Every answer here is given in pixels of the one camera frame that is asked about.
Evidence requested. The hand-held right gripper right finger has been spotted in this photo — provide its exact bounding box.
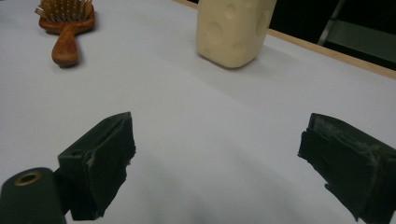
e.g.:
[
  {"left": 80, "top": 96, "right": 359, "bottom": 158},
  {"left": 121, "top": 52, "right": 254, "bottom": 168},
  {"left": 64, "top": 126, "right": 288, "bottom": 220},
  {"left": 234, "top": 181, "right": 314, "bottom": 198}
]
[{"left": 297, "top": 112, "right": 396, "bottom": 224}]

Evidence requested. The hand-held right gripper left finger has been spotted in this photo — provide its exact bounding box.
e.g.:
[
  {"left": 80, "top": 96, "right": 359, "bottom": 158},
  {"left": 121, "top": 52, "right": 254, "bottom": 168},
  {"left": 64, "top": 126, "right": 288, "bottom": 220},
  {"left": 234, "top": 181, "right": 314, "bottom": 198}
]
[{"left": 57, "top": 111, "right": 137, "bottom": 221}]

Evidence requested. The white table mat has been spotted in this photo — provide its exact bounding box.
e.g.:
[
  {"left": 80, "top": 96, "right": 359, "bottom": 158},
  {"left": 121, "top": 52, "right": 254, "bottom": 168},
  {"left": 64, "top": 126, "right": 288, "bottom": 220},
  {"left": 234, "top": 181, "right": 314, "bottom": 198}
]
[{"left": 0, "top": 0, "right": 396, "bottom": 224}]

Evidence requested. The grey metal stand frame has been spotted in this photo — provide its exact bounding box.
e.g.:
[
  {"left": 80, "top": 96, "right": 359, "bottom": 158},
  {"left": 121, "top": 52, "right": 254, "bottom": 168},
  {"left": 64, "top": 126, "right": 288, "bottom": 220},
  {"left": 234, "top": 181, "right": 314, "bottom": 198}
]
[{"left": 317, "top": 0, "right": 396, "bottom": 64}]

